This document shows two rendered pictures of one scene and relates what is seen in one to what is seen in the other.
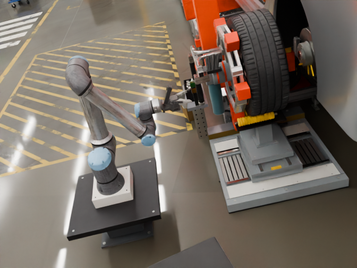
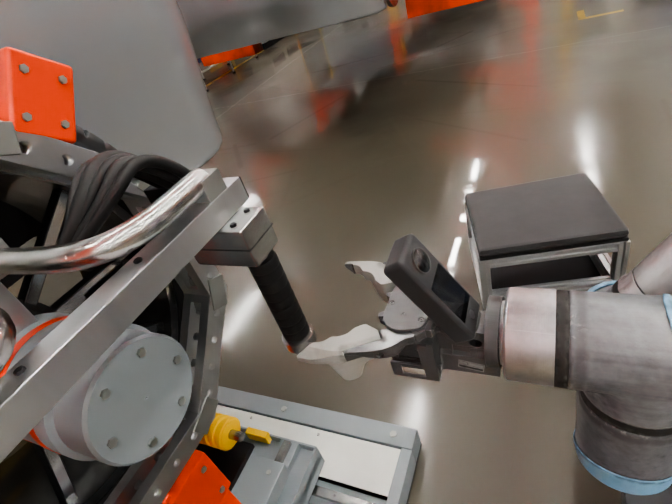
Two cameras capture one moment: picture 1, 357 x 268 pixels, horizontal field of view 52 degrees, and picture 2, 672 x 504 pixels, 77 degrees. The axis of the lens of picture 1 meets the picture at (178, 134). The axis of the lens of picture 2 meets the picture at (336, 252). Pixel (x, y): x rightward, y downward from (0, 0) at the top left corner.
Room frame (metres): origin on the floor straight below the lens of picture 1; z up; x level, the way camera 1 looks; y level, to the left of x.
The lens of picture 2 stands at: (2.37, 0.08, 1.15)
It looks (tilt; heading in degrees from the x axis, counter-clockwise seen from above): 35 degrees down; 210
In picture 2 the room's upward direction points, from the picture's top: 19 degrees counter-clockwise
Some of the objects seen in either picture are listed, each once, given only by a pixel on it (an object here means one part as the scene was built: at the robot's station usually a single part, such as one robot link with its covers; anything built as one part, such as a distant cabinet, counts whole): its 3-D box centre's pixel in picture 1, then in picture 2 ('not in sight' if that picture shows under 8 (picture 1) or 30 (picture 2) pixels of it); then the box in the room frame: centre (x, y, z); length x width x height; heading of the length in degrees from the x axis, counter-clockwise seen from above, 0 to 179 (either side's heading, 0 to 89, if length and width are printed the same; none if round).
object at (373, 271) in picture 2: (185, 104); (377, 284); (2.00, -0.09, 0.81); 0.09 x 0.03 x 0.06; 50
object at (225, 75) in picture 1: (220, 72); (82, 381); (2.21, -0.37, 0.85); 0.21 x 0.14 x 0.14; 86
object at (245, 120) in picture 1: (255, 118); (182, 420); (2.08, -0.53, 0.51); 0.29 x 0.06 x 0.06; 86
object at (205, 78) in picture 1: (201, 77); (229, 235); (2.05, -0.23, 0.93); 0.09 x 0.05 x 0.05; 86
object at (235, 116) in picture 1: (243, 115); (173, 499); (2.20, -0.48, 0.48); 0.16 x 0.12 x 0.17; 86
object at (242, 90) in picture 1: (242, 91); not in sight; (1.89, -0.43, 0.85); 0.09 x 0.08 x 0.07; 176
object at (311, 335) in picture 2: (200, 93); (281, 299); (2.05, -0.20, 0.83); 0.04 x 0.04 x 0.16
